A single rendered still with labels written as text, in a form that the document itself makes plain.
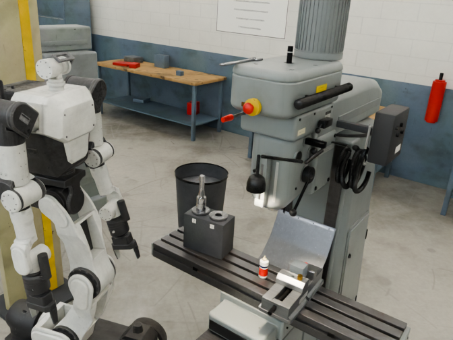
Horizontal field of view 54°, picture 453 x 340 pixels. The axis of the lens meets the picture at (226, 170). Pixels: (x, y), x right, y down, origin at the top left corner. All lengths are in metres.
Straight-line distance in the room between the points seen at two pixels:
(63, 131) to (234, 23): 5.54
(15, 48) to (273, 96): 1.80
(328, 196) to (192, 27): 5.60
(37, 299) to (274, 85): 1.14
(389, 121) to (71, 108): 1.17
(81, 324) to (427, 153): 4.83
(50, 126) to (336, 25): 1.12
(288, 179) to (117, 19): 7.20
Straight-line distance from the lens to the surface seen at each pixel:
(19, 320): 2.29
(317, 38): 1.85
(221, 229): 2.11
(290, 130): 1.63
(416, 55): 5.91
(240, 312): 2.07
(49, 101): 1.61
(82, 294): 1.92
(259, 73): 1.55
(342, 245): 2.32
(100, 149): 1.94
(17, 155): 1.58
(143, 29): 8.23
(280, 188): 1.76
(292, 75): 1.52
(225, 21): 7.07
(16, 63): 2.94
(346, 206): 2.22
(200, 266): 2.15
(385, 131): 1.84
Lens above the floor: 2.13
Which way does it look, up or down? 22 degrees down
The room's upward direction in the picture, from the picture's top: 3 degrees clockwise
